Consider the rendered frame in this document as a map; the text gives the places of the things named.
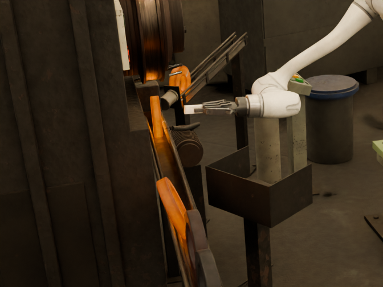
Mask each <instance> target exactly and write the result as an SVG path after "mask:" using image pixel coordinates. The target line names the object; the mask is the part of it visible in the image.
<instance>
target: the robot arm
mask: <svg viewBox="0 0 383 287"><path fill-rule="evenodd" d="M378 15H380V17H381V19H382V20H383V0H354V1H353V2H352V4H351V5H350V7H349V9H348V10H347V12H346V13H345V15H344V16H343V18H342V20H341V21H340V22H339V24H338V25H337V26H336V27H335V29H334V30H333V31H332V32H330V33H329V34H328V35H327V36H326V37H324V38H323V39H322V40H320V41H318V42H317V43H315V44H314V45H312V46H311V47H310V48H308V49H306V50H305V51H303V52H302V53H300V54H298V55H297V56H296V57H294V58H293V59H291V60H290V61H289V62H287V63H286V64H285V65H284V66H282V67H281V68H280V69H279V70H277V71H276V72H272V73H271V72H269V73H268V74H266V75H265V76H263V77H261V78H259V79H257V80H256V81H255V82H254V83H253V85H252V89H251V93H252V94H251V95H246V97H236V98H235V101H234V102H231V101H226V102H225V100H224V99H223V100H219V101H211V102H203V103H202V105H184V114H194V113H205V115H226V116H231V114H232V113H235V115H236V116H237V117H243V116H247V117H248V118H255V117H259V118H260V117H265V118H286V117H291V116H294V115H296V114H298V113H299V110H300V107H301V101H300V97H299V95H298V94H297V93H294V92H290V91H287V84H288V82H289V80H290V78H291V77H293V75H294V74H295V73H297V72H298V71H299V70H301V69H302V68H304V67H306V66H308V65H309V64H311V63H313V62H315V61H317V60H318V59H320V58H322V57H323V56H325V55H327V54H329V53H330V52H332V51H333V50H335V49H336V48H338V47H339V46H341V45H342V44H343V43H345V42H346V41H347V40H348V39H349V38H351V37H352V36H353V35H354V34H355V33H357V32H358V31H359V30H361V29H362V28H363V27H364V26H366V25H367V24H368V23H370V22H371V21H372V20H373V19H374V18H375V17H376V16H378Z"/></svg>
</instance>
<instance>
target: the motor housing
mask: <svg viewBox="0 0 383 287"><path fill-rule="evenodd" d="M171 134H172V137H173V140H174V143H175V146H176V149H177V152H178V155H179V157H180V160H181V163H182V167H183V169H184V172H185V175H186V179H187V181H188V184H189V187H190V190H191V193H192V196H193V199H194V202H195V205H196V208H197V210H198V211H199V213H200V215H201V218H202V221H203V226H204V229H205V234H206V237H207V226H206V214H205V202H204V195H203V183H202V171H201V164H200V161H201V159H202V157H203V147H202V145H201V143H200V141H199V139H198V137H197V134H196V132H195V131H194V130H192V131H190V130H186V131H175V130H171ZM207 240H208V239H207Z"/></svg>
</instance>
